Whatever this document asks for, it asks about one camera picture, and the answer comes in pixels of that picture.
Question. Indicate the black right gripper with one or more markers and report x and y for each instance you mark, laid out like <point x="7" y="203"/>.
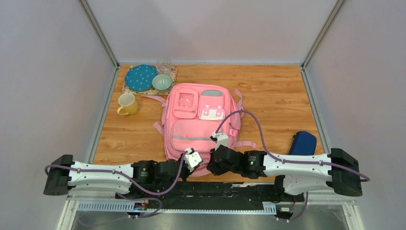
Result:
<point x="213" y="167"/>

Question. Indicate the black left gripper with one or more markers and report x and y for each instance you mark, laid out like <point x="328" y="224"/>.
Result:
<point x="187" y="173"/>

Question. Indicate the pink backpack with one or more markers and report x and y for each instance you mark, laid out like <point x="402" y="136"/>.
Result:
<point x="191" y="113"/>

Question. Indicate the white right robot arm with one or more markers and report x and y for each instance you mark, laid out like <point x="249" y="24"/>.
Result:
<point x="294" y="174"/>

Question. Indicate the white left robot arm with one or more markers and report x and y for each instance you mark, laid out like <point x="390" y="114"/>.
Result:
<point x="65" y="175"/>

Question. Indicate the blue zip pencil case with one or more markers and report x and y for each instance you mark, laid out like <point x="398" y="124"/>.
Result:
<point x="303" y="144"/>

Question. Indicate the yellow mug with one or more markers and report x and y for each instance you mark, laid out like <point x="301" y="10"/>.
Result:
<point x="128" y="104"/>

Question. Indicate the light green bowl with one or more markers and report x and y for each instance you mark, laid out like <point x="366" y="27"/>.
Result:
<point x="162" y="82"/>

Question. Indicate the blue dotted plate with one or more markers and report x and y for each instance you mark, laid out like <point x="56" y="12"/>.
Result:
<point x="139" y="78"/>

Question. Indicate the floral tray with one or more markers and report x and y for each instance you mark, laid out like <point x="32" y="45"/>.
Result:
<point x="152" y="91"/>

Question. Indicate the clear drinking glass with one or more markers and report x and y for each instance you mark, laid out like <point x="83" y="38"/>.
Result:
<point x="164" y="66"/>

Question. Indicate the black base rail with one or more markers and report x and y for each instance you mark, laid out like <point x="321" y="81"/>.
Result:
<point x="218" y="196"/>

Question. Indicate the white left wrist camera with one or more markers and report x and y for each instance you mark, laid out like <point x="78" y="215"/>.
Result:
<point x="192" y="159"/>

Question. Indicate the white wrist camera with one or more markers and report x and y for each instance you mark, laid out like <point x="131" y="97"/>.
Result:
<point x="220" y="139"/>
<point x="192" y="159"/>

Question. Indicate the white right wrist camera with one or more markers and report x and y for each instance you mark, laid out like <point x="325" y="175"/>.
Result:
<point x="220" y="139"/>

